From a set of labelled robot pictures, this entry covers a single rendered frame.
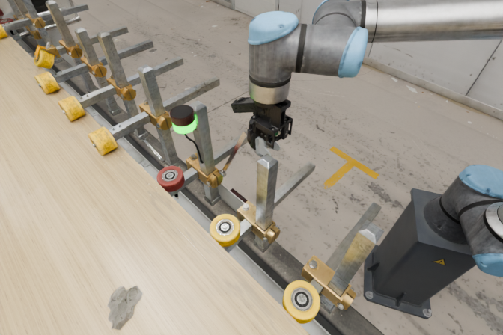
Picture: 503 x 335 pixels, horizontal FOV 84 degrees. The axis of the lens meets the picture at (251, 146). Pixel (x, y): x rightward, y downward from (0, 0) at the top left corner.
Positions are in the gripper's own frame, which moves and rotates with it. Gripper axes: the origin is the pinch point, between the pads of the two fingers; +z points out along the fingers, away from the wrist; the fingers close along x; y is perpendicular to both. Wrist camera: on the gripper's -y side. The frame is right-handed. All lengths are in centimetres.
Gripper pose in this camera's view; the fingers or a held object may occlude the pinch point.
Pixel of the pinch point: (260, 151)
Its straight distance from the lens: 78.5
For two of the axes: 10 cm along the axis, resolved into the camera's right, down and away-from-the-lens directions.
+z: 0.0, 7.1, 7.1
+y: 7.2, 4.9, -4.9
